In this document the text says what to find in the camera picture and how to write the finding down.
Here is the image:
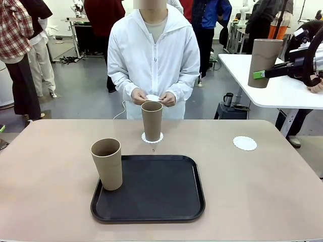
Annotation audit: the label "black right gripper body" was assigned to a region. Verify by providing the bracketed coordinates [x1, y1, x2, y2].
[288, 57, 316, 80]

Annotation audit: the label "tall beige cup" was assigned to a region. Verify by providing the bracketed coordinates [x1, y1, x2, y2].
[247, 38, 284, 89]
[90, 138, 124, 191]
[140, 101, 164, 142]

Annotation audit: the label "person's left forearm white sleeve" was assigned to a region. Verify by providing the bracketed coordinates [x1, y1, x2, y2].
[168, 69, 200, 100]

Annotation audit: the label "person's right forearm white sleeve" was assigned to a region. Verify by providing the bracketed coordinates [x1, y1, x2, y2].
[107, 68, 139, 98]

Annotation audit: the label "person's left hand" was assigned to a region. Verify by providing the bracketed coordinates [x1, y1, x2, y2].
[158, 91, 177, 108]

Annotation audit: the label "person's right hand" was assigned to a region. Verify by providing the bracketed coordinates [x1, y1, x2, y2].
[131, 87, 149, 105]

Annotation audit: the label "person in orange trousers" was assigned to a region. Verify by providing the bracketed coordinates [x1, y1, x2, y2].
[268, 0, 295, 40]

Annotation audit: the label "white height-adjustable desk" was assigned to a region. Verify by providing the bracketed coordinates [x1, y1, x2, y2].
[217, 53, 323, 138]

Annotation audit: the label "black tripod pole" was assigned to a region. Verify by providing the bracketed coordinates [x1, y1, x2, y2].
[274, 0, 290, 40]

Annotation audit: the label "person in grey coat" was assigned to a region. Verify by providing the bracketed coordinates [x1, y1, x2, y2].
[245, 0, 278, 55]

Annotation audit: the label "dark-haired person in black jacket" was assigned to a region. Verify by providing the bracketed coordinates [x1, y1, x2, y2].
[275, 20, 323, 149]

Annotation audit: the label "black travel mug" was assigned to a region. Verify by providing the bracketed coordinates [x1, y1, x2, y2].
[223, 92, 235, 107]

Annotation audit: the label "black bag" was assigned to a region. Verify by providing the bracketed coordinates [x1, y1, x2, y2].
[218, 26, 231, 49]

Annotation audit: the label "person in beige trousers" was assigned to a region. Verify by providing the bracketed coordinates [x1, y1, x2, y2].
[19, 0, 58, 98]

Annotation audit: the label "person in blue jacket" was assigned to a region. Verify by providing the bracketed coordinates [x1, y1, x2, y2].
[191, 0, 233, 87]

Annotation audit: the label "person in red plaid shirt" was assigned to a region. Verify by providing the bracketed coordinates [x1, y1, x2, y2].
[0, 0, 43, 121]

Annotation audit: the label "person in red top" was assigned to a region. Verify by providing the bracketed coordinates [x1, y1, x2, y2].
[182, 0, 194, 24]

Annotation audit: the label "black-draped lab table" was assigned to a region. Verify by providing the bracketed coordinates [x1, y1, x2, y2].
[62, 17, 89, 59]

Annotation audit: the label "person in white jacket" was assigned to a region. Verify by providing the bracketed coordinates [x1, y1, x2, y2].
[107, 0, 201, 120]

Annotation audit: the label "person in maroon sweater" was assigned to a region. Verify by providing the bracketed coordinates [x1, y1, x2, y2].
[84, 0, 126, 93]

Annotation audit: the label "black plastic tray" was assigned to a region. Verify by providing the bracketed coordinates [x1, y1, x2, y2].
[90, 154, 206, 224]

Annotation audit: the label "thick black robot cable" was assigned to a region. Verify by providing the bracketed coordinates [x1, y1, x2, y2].
[302, 20, 323, 88]

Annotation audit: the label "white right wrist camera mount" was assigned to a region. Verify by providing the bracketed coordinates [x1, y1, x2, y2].
[289, 28, 312, 54]

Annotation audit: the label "black cable bundle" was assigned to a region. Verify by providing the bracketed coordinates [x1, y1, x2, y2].
[59, 55, 87, 65]

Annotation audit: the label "white floor cable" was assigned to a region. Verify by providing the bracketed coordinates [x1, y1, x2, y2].
[113, 100, 127, 120]

